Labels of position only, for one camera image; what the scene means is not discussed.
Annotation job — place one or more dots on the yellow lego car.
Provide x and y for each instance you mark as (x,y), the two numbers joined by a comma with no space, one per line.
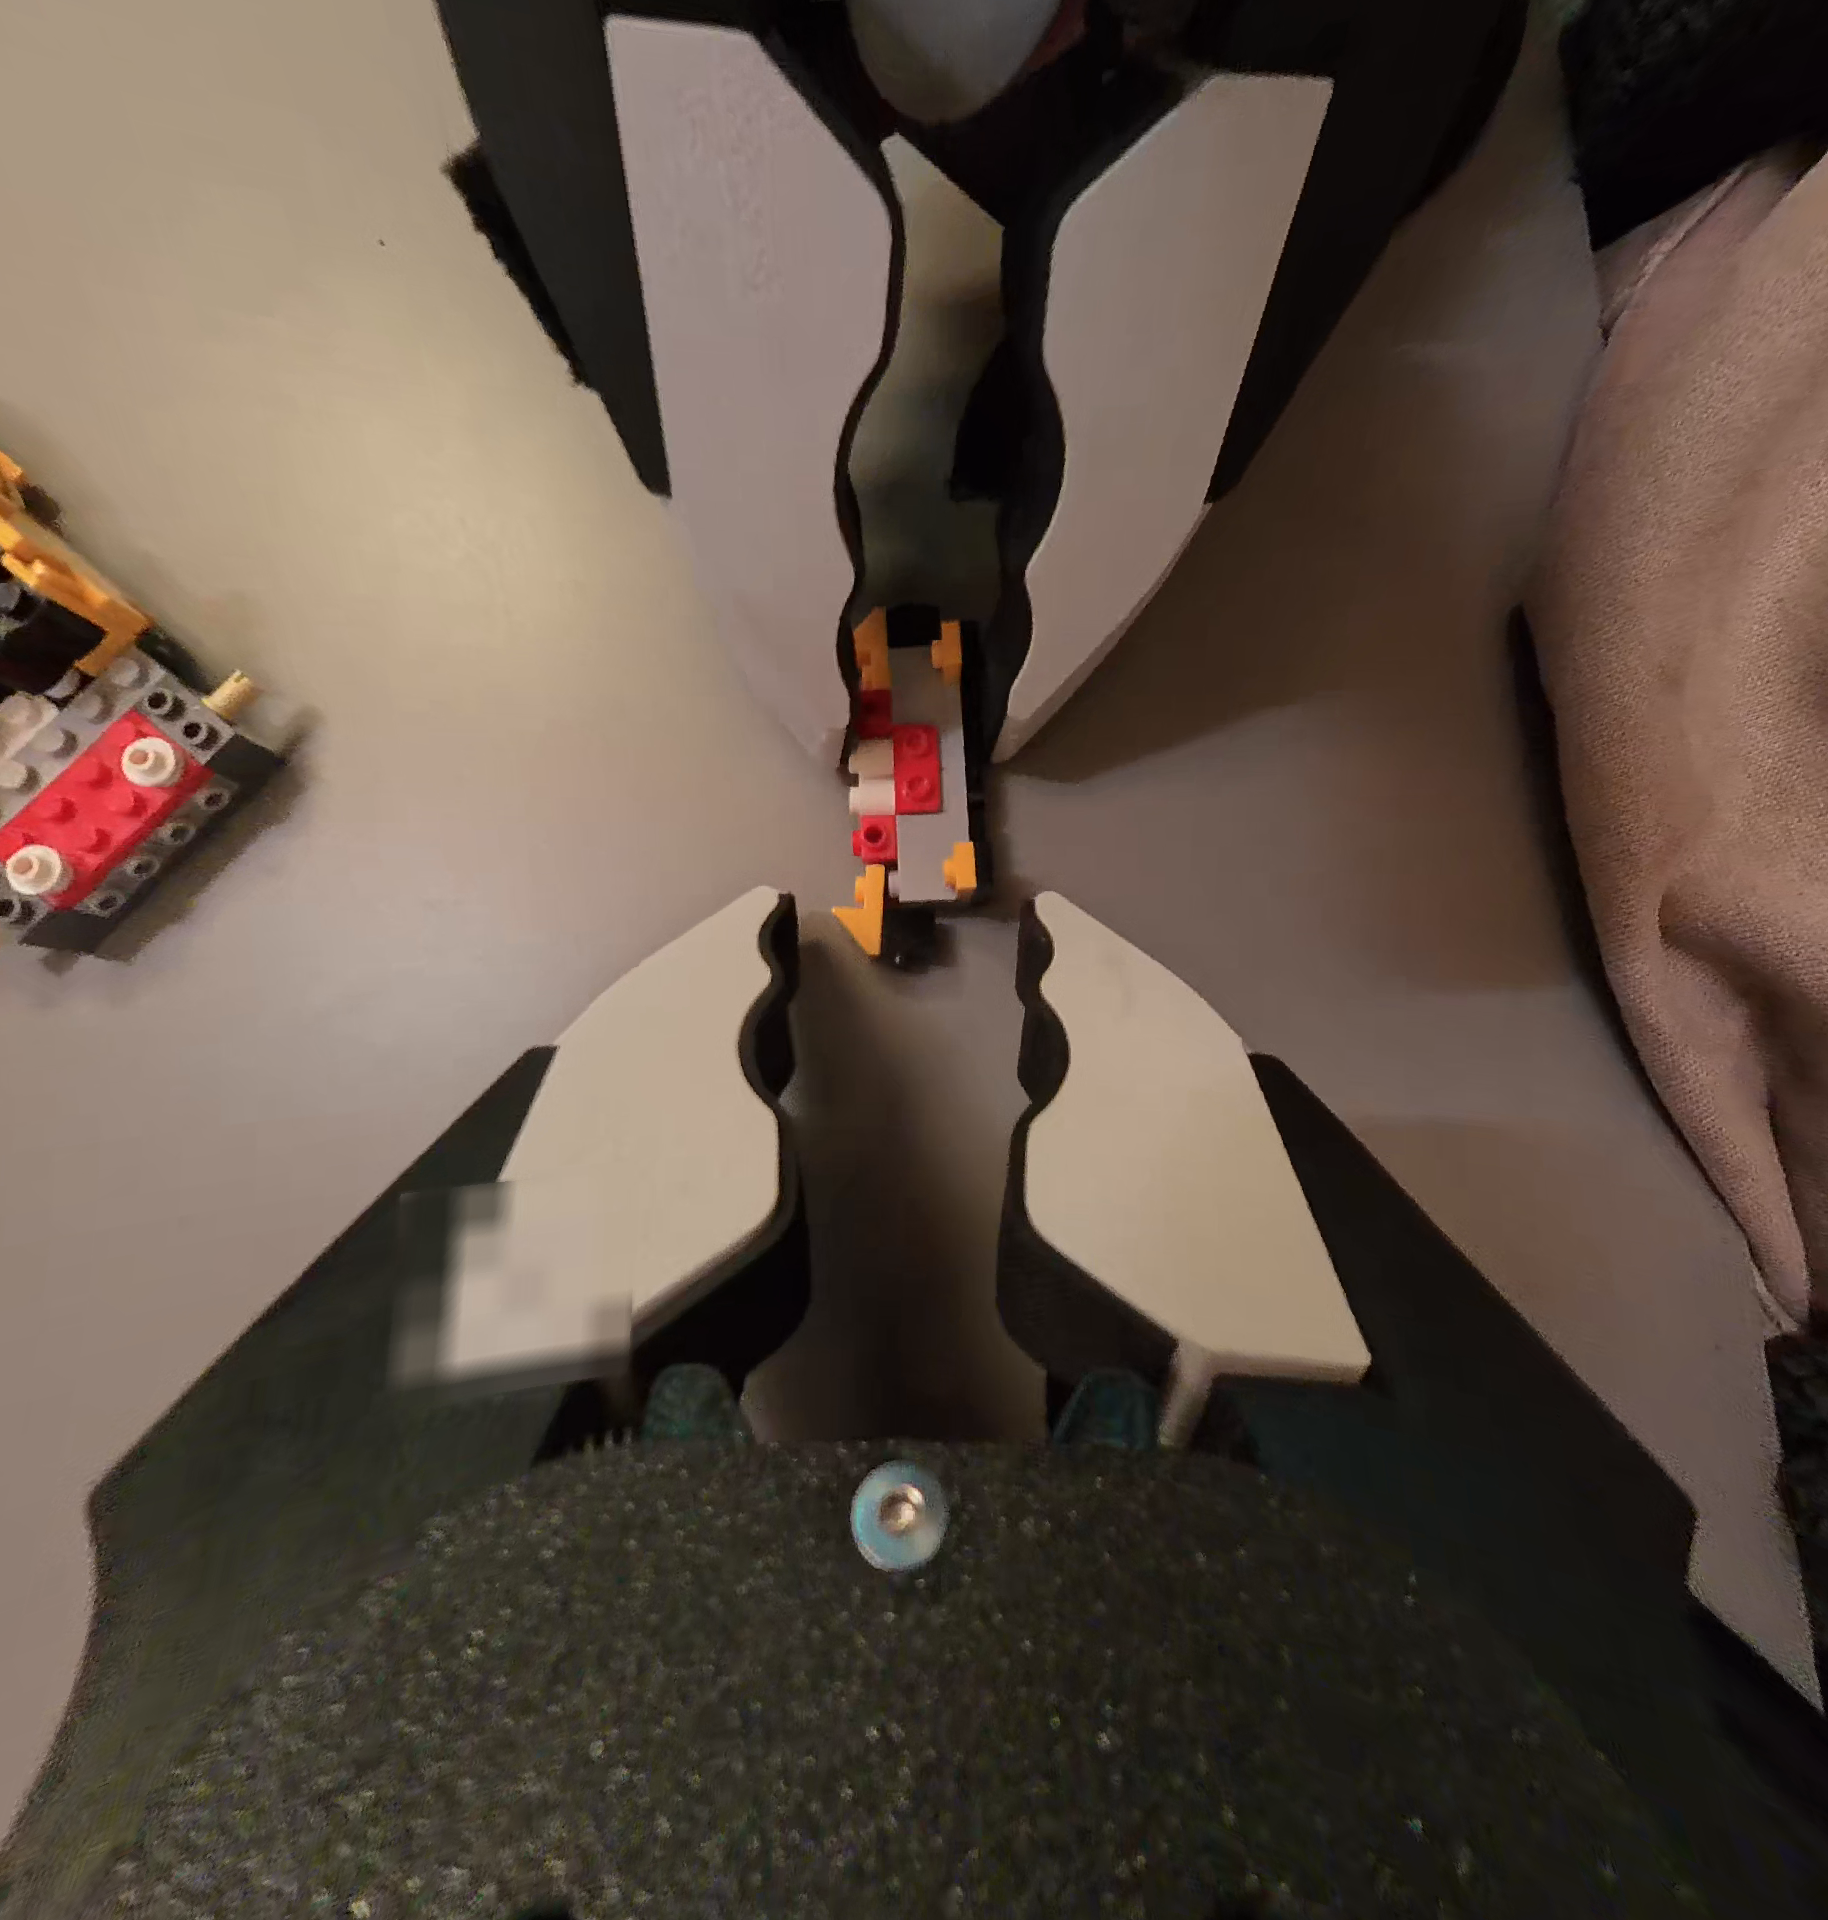
(74,749)

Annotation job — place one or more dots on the red white lego assembly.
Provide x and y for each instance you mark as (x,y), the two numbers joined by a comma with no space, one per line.
(919,779)

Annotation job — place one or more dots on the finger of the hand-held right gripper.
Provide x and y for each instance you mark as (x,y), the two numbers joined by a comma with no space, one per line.
(1156,376)
(735,376)

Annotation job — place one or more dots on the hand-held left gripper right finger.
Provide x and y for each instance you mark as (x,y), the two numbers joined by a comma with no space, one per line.
(1171,1188)

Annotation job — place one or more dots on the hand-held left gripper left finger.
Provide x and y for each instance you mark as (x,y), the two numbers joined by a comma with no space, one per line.
(659,1138)

